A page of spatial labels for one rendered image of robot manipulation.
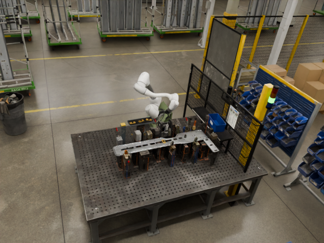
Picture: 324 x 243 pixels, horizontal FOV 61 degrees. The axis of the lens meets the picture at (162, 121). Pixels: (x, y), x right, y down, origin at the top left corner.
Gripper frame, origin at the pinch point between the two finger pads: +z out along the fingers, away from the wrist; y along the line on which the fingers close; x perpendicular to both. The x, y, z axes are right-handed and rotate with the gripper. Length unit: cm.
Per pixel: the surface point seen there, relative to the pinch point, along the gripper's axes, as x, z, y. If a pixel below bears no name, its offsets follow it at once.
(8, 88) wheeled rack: -131, 259, 248
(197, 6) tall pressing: -743, 146, -181
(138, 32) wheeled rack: -589, 276, -10
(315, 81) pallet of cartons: -251, -69, -371
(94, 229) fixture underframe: 174, 41, 54
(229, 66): -170, -34, -123
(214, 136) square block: 36, -45, -64
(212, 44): -243, -18, -97
